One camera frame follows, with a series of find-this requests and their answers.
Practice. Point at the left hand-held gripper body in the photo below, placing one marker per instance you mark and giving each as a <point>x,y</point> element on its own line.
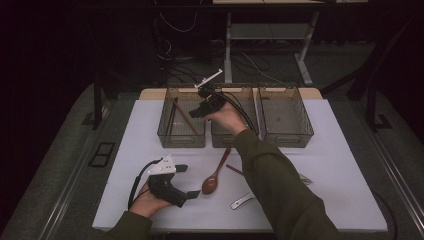
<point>165,190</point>

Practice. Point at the person's right hand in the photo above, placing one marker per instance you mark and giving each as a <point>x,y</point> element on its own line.
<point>230,118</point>

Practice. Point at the metal floor rail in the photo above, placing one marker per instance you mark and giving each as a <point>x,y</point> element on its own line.
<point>400,186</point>
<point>63,200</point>

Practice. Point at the white table mat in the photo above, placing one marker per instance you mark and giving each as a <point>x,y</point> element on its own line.
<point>200,216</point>

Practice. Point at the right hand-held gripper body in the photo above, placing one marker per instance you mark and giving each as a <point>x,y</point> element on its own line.
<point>216,103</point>

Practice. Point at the smoky transparent plastic bin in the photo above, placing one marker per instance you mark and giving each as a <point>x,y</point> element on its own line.
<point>285,116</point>
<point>220,136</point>
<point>193,133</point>

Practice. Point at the person's left hand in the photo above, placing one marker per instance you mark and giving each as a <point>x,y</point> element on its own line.
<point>146,203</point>

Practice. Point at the black metal stand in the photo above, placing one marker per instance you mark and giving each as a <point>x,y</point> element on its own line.
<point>370,106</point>
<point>97,100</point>

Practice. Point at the white ceramic spoon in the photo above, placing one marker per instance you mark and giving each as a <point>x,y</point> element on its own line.
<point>241,201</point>

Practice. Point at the white metal desk frame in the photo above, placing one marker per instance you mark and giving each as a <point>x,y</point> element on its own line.
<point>270,30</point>

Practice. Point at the brown wooden spoon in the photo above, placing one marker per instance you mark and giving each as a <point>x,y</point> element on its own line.
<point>210,185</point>

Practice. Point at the brown wooden chopstick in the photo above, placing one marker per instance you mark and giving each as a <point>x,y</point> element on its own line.
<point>235,169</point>
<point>186,116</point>

